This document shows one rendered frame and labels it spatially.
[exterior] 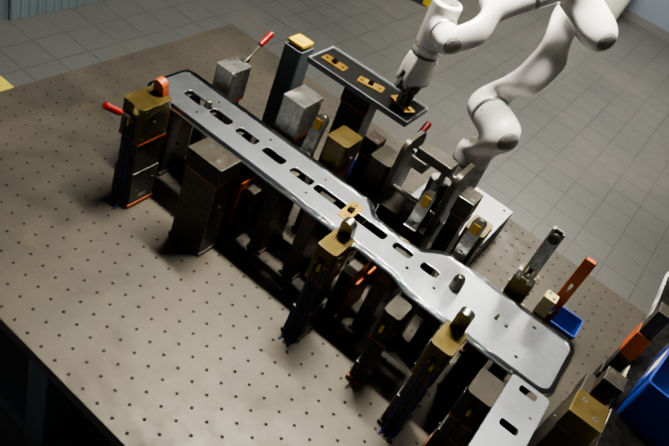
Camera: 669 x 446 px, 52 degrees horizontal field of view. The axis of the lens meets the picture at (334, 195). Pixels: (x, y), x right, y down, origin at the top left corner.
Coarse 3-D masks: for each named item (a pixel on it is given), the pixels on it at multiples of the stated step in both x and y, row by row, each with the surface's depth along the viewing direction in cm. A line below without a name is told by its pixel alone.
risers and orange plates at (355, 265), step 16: (240, 176) 199; (256, 176) 205; (240, 192) 202; (256, 192) 200; (240, 208) 202; (256, 208) 207; (224, 224) 209; (240, 224) 204; (352, 272) 188; (368, 272) 195; (336, 288) 191; (352, 288) 188; (336, 304) 194; (352, 304) 201; (400, 336) 199
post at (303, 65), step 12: (288, 48) 214; (312, 48) 217; (288, 60) 216; (300, 60) 214; (276, 72) 221; (288, 72) 218; (300, 72) 219; (276, 84) 223; (288, 84) 220; (300, 84) 224; (276, 96) 225; (276, 108) 227; (264, 120) 232
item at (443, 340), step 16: (448, 336) 157; (464, 336) 158; (432, 352) 155; (448, 352) 153; (416, 368) 160; (432, 368) 156; (416, 384) 164; (400, 400) 168; (416, 400) 164; (384, 416) 174; (400, 416) 171
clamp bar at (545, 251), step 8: (552, 232) 172; (560, 232) 172; (544, 240) 173; (552, 240) 170; (560, 240) 171; (544, 248) 175; (552, 248) 174; (536, 256) 176; (544, 256) 176; (528, 264) 177; (536, 264) 177; (544, 264) 175; (536, 272) 177
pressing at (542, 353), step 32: (224, 96) 207; (224, 128) 196; (256, 128) 200; (256, 160) 190; (288, 160) 194; (288, 192) 184; (352, 192) 192; (384, 224) 186; (384, 256) 177; (416, 256) 181; (448, 256) 185; (416, 288) 172; (448, 288) 176; (480, 288) 180; (448, 320) 168; (480, 320) 171; (512, 320) 174; (512, 352) 166; (544, 352) 169; (544, 384) 161
